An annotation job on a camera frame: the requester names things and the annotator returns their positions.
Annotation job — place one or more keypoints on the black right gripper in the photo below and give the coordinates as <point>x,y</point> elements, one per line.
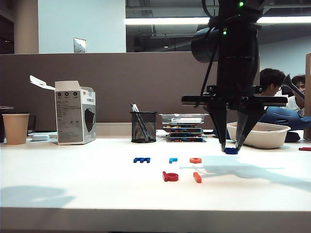
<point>235,77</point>

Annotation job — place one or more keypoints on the blue letter g magnet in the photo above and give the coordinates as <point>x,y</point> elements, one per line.
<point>230,151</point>

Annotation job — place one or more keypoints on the orange letter i magnet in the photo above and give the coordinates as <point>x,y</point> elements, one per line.
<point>198,178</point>

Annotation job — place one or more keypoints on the red letter b magnet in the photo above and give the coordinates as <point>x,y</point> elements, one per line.
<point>167,178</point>

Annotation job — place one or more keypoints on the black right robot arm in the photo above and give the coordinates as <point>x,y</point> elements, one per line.
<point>238,36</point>

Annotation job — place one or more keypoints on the orange letter o magnet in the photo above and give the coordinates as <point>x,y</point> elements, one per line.
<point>193,160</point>

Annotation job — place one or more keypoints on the light blue letter r magnet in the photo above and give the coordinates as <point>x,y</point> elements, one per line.
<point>173,160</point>

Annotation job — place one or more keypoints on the red letter h magnet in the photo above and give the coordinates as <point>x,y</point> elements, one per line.
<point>305,148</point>

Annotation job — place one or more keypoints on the blue letter m magnet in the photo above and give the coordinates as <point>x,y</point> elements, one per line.
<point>142,160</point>

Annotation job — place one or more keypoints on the beige oval pulp bowl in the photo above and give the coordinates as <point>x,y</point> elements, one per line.
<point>267,138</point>

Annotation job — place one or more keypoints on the white marker pen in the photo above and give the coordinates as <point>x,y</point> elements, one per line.
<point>187,120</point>

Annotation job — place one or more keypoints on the colourful puzzle card tray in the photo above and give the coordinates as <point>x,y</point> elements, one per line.
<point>185,139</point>
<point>183,130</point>
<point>185,135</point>
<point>183,125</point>

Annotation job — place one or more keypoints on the clear plastic tray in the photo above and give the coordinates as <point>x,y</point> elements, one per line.
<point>165,117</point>

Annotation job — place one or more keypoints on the brown cardboard box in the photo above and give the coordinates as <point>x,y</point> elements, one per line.
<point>308,97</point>

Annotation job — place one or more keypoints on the black mesh pen holder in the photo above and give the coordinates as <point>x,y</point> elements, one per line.
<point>143,128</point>

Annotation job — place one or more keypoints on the brown desk partition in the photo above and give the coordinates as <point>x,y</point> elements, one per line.
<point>145,85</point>

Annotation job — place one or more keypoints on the clear pen with black tip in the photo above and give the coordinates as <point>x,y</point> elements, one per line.
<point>134,108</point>

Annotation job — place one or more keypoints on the long ceiling light strip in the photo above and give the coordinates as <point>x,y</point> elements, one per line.
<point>170,20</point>

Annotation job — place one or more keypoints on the white face mask box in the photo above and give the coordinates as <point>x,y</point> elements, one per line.
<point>70,116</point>

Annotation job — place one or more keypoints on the white earbud case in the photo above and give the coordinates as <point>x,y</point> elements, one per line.
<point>40,137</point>

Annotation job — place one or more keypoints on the brown paper cup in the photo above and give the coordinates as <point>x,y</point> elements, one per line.
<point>15,128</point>

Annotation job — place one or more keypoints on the metal wall switch plate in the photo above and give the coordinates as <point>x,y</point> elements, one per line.
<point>80,45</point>

